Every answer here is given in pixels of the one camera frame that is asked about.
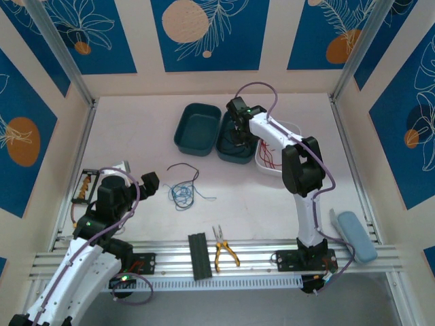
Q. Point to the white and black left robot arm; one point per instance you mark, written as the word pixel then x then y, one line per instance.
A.
pixel 78 278

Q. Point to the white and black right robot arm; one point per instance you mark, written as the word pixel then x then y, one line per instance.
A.
pixel 302 169

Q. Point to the teal plastic bin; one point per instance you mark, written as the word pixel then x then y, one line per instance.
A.
pixel 244 159
pixel 197 132

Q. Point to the white plastic bin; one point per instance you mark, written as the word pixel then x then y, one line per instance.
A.
pixel 263 169

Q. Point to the small black circuit board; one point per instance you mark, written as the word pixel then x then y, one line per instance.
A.
pixel 124 279
pixel 316 282

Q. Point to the black ribbed block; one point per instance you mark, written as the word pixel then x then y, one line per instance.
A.
pixel 200 258

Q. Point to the light blue case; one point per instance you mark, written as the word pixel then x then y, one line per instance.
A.
pixel 357 237

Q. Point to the black frame with orange parts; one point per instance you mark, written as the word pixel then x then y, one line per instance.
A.
pixel 85 190

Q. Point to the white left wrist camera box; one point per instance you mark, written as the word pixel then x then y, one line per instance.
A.
pixel 122 167

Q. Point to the aluminium side rail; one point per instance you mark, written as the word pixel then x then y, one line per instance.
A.
pixel 339 119
pixel 85 136

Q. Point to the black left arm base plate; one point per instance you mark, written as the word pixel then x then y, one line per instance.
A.
pixel 147 263

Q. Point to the aluminium rail beam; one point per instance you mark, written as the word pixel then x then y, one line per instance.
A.
pixel 255 251

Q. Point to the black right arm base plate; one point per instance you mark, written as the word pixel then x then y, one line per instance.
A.
pixel 287 261

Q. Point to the aluminium frame post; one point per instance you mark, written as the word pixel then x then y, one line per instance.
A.
pixel 358 51
pixel 61 51

